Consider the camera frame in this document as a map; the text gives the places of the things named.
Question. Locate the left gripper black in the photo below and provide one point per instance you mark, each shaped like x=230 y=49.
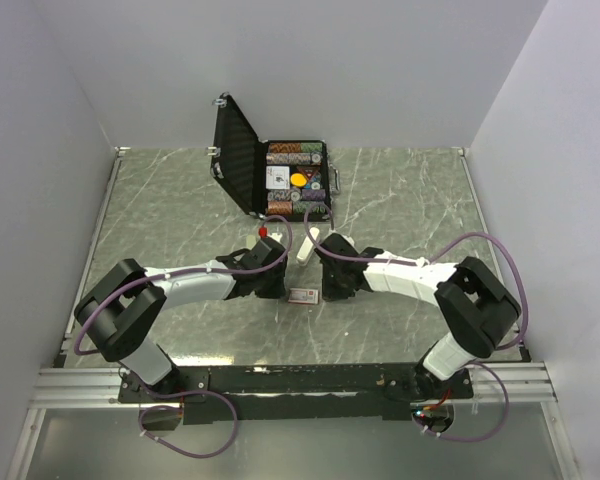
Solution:
x=278 y=291

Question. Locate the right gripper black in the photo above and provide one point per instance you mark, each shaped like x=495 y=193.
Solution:
x=330 y=293

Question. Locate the red white staple box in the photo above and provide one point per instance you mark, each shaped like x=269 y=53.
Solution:
x=304 y=296

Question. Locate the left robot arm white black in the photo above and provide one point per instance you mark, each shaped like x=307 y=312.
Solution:
x=118 y=313

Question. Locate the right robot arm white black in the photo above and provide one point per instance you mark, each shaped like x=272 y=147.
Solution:
x=477 y=308

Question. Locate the black poker chip case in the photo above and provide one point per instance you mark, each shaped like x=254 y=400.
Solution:
x=238 y=161

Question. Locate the white card deck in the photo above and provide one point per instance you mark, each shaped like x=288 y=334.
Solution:
x=277 y=177

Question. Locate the yellow dealer button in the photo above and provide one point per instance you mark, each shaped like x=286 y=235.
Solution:
x=298 y=180

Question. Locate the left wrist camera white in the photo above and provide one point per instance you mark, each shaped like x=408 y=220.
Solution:
x=270 y=234

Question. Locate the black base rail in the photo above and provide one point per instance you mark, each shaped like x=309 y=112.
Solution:
x=293 y=392

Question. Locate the aluminium frame rail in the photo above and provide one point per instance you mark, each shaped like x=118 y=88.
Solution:
x=114 y=387

